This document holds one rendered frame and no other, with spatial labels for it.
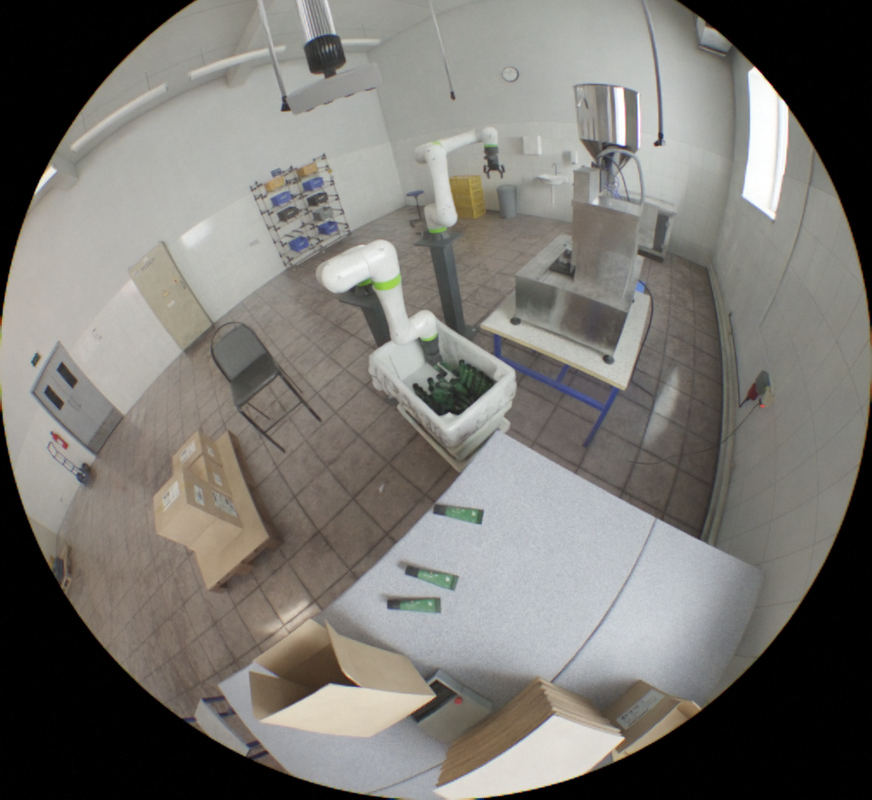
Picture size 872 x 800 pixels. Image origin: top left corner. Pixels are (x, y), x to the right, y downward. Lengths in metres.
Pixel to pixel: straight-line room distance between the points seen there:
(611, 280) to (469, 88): 5.17
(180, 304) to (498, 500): 5.36
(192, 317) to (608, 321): 5.59
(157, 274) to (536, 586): 5.65
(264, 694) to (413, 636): 0.45
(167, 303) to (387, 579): 5.24
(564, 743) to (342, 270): 1.40
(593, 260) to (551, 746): 1.38
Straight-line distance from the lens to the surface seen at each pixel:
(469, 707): 0.89
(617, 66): 5.01
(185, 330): 5.61
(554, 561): 0.86
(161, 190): 5.88
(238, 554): 2.15
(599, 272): 1.09
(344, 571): 1.79
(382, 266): 0.98
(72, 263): 6.37
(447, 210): 1.69
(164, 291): 5.47
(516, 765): 0.79
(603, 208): 1.00
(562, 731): 0.74
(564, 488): 0.90
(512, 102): 5.40
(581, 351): 1.24
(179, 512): 1.91
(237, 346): 2.19
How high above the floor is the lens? 1.59
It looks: 46 degrees down
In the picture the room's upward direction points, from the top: 15 degrees counter-clockwise
